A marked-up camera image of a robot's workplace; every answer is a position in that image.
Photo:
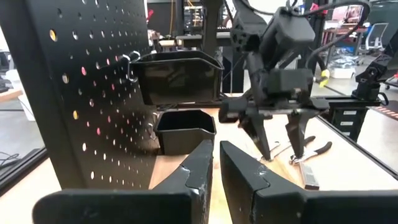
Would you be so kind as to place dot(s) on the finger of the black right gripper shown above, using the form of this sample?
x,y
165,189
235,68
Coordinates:
x,y
256,127
297,130

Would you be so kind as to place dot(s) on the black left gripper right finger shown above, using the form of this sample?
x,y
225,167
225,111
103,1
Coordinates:
x,y
280,208

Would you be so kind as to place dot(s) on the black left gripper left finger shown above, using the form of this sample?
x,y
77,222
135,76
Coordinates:
x,y
174,205

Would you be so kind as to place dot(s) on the silver combination wrench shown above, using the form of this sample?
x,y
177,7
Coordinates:
x,y
275,146
284,151

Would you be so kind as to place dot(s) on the small grey metal tool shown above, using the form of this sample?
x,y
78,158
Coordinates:
x,y
309,177

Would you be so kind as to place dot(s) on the black metal peg board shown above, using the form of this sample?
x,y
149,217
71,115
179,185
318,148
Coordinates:
x,y
37,93

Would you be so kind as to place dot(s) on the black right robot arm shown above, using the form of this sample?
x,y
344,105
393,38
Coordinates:
x,y
286,34

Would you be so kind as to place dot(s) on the black storage cart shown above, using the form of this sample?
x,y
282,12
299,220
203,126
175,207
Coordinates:
x,y
337,130

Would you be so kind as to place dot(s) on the small black plastic bin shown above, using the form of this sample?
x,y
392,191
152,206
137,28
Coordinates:
x,y
183,140

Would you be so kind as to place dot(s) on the large black plastic bin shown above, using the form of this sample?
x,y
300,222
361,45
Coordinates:
x,y
177,81

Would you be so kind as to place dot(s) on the white mesh office chair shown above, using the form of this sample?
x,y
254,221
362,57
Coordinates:
x,y
377,35

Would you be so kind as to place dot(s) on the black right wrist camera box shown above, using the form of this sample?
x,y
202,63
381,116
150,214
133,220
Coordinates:
x,y
289,81

